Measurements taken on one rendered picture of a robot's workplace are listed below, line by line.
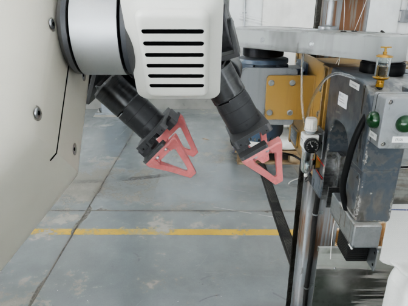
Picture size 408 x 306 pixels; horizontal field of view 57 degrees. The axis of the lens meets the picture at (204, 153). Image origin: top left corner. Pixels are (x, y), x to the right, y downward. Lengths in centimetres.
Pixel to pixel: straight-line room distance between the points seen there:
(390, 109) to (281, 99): 44
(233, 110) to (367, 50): 37
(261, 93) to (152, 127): 51
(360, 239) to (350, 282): 61
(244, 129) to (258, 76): 48
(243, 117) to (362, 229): 36
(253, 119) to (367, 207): 32
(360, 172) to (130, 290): 171
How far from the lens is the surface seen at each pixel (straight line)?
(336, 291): 144
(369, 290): 148
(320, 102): 102
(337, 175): 97
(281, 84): 107
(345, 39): 89
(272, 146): 57
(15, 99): 34
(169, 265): 241
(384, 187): 80
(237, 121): 60
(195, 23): 35
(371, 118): 70
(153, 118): 63
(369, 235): 83
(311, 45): 94
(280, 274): 238
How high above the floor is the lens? 146
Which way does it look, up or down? 21 degrees down
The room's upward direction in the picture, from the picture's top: straight up
